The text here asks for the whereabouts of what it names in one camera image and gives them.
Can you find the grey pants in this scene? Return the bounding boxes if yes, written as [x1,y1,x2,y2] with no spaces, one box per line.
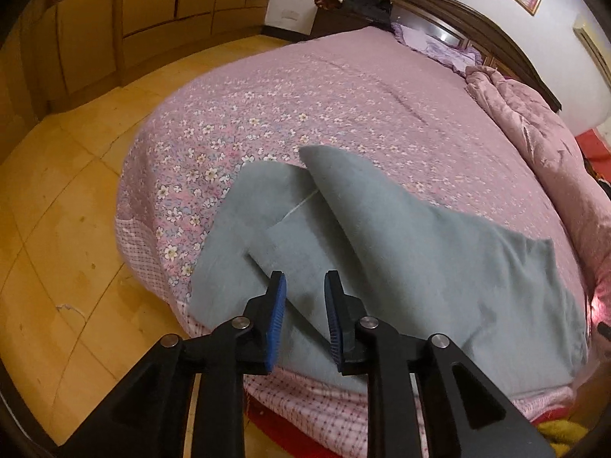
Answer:
[188,144,589,394]

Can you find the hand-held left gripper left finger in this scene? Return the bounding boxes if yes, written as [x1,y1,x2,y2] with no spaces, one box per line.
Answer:
[57,271,288,458]

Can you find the red cloth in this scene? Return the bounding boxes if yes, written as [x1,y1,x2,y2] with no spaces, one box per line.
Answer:
[575,126,611,187]

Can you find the yellow cloth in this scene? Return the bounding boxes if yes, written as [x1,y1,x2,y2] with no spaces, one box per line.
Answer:
[535,417,589,445]

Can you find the dark wooden nightstand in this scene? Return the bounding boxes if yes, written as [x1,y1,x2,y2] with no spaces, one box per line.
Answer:
[311,7,397,39]

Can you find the bed with pink floral cover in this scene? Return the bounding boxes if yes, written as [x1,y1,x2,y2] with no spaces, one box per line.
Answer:
[116,26,602,456]

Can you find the black bag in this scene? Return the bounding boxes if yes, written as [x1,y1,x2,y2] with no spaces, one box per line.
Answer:
[333,0,393,22]

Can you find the wooden wardrobe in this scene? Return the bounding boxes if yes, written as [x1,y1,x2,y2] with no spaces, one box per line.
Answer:
[0,0,278,120]

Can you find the red floor mat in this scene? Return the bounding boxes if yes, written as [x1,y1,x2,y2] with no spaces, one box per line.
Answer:
[246,401,335,458]

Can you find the purple pillow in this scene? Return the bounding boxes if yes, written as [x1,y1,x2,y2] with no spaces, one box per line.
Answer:
[424,38,484,77]
[391,22,431,52]

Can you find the wall air conditioner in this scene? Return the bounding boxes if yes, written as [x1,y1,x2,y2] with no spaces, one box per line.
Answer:
[573,13,611,82]

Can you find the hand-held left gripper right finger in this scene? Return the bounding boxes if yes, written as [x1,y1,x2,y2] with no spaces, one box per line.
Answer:
[323,270,557,458]

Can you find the dark wooden headboard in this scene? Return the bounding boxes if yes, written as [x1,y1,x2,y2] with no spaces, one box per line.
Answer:
[371,0,563,113]

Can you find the pink quilt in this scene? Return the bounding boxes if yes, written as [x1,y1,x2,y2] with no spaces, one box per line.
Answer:
[465,64,611,297]

